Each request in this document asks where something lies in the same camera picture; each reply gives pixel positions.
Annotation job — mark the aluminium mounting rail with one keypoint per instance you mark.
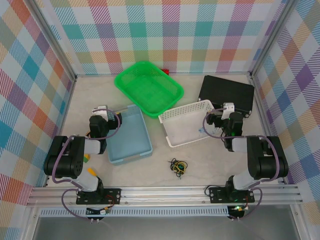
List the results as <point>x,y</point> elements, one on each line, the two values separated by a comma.
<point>162,196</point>

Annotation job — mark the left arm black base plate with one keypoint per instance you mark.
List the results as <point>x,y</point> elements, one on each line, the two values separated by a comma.
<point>112,195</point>

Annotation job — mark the white perforated plastic basket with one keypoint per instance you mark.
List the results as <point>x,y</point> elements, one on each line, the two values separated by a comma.
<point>185,125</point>

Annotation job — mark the small wiring connector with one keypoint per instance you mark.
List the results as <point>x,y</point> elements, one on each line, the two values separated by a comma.
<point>237,209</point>
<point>103,212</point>

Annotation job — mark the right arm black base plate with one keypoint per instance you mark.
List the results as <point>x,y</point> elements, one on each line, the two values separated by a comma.
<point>217,195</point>

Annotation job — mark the grey metal shelf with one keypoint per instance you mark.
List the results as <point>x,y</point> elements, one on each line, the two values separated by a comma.
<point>162,228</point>

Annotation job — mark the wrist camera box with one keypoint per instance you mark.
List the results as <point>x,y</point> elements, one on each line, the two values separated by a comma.
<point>101,111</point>
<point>228,107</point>

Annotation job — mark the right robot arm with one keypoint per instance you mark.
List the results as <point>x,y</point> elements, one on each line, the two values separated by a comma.
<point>270,162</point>

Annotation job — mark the black rectangular box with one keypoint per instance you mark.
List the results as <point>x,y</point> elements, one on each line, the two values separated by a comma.
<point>225,87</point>

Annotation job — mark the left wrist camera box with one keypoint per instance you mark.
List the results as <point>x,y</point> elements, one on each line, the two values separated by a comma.
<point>101,111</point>

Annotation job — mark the light blue plastic basket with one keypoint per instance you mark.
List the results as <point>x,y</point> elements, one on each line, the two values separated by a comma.
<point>127,140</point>

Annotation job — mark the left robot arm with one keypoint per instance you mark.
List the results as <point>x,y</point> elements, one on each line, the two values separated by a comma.
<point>65,160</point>

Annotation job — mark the green and yellow toy block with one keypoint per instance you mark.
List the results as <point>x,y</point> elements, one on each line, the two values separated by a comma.
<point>87,158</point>

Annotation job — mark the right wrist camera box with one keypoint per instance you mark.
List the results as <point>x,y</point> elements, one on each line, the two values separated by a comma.
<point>228,107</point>

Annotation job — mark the small red object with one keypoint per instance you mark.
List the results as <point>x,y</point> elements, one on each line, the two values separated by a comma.
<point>165,72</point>

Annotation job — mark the green plastic mesh basket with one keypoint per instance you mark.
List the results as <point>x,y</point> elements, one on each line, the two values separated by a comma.
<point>147,87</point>

